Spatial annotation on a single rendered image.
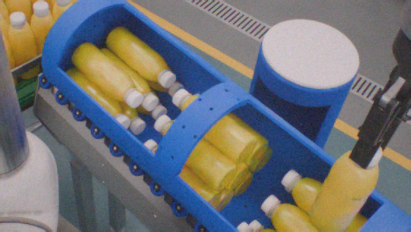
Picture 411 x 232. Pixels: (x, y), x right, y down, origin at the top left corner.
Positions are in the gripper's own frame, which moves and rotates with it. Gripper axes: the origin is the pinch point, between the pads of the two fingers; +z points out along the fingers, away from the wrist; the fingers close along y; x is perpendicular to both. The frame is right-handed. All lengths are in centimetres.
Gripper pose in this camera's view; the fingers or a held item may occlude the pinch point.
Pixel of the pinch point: (373, 140)
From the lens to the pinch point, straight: 81.1
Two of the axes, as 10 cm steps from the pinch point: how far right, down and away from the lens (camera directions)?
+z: -0.9, 6.4, 7.6
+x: -7.0, -5.8, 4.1
